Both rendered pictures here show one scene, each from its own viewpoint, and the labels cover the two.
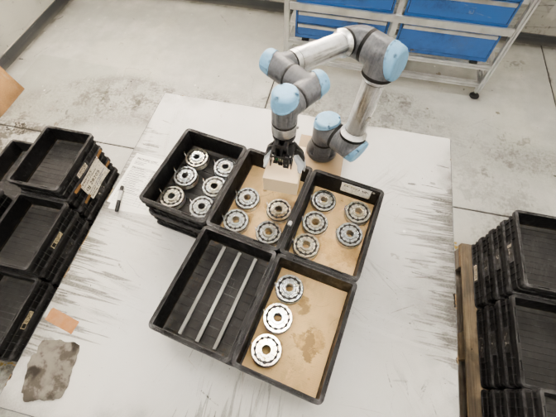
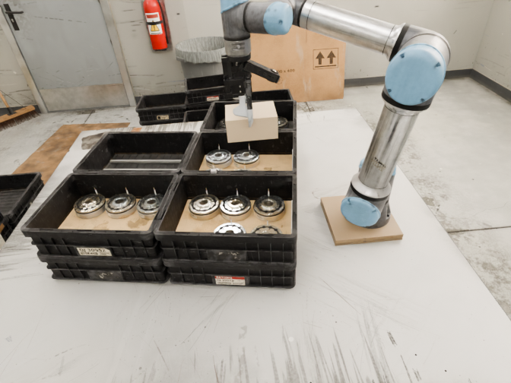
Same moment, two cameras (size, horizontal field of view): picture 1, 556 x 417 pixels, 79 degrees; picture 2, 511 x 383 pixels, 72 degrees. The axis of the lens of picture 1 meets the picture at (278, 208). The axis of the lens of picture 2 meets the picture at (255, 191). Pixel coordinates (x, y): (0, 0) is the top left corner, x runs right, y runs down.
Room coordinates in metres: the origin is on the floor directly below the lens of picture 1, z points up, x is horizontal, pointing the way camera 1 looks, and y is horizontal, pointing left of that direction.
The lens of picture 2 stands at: (0.44, -1.03, 1.59)
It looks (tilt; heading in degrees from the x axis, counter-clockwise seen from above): 37 degrees down; 75
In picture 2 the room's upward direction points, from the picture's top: 4 degrees counter-clockwise
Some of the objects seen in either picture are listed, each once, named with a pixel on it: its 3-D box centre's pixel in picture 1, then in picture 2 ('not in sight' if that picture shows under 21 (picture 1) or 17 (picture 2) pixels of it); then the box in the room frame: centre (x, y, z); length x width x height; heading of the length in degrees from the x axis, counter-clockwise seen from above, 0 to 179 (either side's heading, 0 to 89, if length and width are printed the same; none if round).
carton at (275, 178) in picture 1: (285, 168); (251, 121); (0.71, -0.03, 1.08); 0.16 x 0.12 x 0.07; 167
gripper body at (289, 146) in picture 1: (283, 146); (237, 74); (0.68, -0.02, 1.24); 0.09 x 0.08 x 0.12; 167
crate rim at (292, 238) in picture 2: (333, 221); (230, 204); (0.58, -0.21, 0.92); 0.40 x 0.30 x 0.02; 158
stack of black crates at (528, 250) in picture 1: (522, 267); not in sight; (0.57, -1.28, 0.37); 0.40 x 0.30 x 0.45; 167
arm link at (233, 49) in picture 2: (285, 127); (237, 46); (0.68, -0.02, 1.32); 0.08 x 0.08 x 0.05
